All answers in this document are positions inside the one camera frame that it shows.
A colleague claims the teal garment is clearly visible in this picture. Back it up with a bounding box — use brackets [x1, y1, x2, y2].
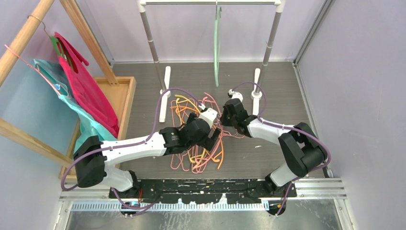
[34, 59, 117, 151]

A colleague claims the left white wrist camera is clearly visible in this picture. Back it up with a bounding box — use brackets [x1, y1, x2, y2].
[198, 108, 218, 128]

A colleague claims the pink hanger on wood rack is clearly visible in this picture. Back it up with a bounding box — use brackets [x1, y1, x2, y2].
[4, 45, 61, 95]

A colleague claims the orange plastic hanger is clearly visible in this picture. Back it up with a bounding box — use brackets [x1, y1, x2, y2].
[170, 95, 224, 174]

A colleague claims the aluminium frame rail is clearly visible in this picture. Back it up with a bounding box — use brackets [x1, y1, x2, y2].
[59, 180, 347, 215]

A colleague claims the red garment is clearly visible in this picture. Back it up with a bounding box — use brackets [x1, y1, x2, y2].
[54, 32, 119, 138]

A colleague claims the mint green plastic hanger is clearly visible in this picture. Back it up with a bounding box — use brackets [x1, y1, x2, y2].
[214, 2, 221, 87]

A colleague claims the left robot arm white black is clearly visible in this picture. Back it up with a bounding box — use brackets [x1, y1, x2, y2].
[74, 108, 221, 198]

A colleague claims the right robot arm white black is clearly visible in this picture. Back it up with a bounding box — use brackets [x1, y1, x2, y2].
[220, 98, 328, 197]

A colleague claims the metal clothes rack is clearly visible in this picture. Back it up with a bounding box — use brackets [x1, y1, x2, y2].
[137, 0, 286, 123]

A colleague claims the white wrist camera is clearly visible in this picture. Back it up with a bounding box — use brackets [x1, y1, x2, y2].
[227, 89, 243, 102]
[198, 108, 218, 128]

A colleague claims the wooden clothes rack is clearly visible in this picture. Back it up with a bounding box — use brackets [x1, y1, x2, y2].
[0, 0, 137, 182]

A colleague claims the green hanger gold hook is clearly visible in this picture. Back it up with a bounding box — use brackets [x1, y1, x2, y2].
[27, 14, 73, 68]

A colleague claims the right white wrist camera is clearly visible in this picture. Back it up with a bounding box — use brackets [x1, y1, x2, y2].
[227, 89, 243, 102]

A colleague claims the yellow plastic hanger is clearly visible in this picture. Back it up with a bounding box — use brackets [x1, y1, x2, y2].
[175, 94, 205, 165]

